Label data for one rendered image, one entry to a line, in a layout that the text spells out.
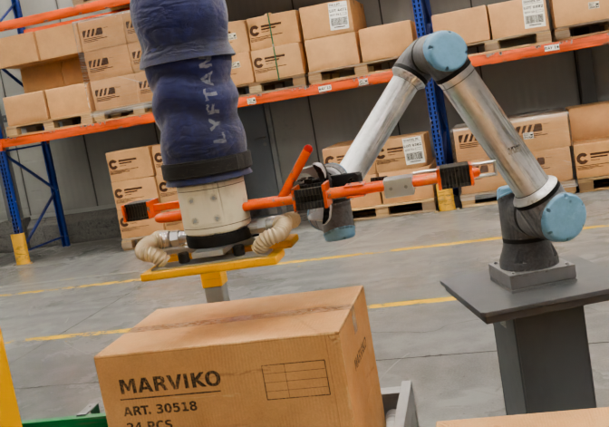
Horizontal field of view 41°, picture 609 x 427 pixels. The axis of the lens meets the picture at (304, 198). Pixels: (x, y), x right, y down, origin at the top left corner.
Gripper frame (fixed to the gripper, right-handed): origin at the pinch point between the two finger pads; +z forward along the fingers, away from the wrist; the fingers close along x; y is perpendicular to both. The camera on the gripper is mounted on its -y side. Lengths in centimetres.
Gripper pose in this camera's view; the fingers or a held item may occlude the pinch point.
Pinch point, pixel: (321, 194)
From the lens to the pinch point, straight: 200.8
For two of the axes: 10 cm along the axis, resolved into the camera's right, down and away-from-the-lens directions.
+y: -9.7, 1.4, 1.9
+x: -1.7, -9.8, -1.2
